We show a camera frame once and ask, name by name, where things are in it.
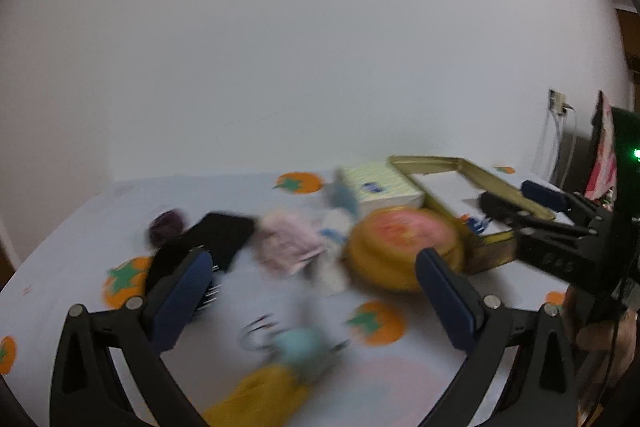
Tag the light blue fuzzy item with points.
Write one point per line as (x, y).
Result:
(306, 351)

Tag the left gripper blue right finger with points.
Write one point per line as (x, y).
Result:
(453, 298)

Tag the purple scrunchie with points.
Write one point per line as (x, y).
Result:
(166, 227)

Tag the pink patterned fabric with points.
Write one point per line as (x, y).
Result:
(603, 174)

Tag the gold rectangular metal tin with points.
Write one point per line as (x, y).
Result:
(452, 186)

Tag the white wall socket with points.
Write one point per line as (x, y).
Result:
(557, 103)

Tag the pink cloth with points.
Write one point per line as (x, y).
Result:
(286, 243)

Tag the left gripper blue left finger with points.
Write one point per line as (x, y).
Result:
(174, 299)

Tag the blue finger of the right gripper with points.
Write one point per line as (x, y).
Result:
(544, 195)
(498, 208)

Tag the yellow dotted tissue pack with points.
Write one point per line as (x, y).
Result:
(364, 188)

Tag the white orange-print tablecloth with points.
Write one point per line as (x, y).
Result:
(397, 361)

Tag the person's right hand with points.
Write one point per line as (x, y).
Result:
(617, 339)

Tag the white waffle cloth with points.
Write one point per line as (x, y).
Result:
(328, 272)

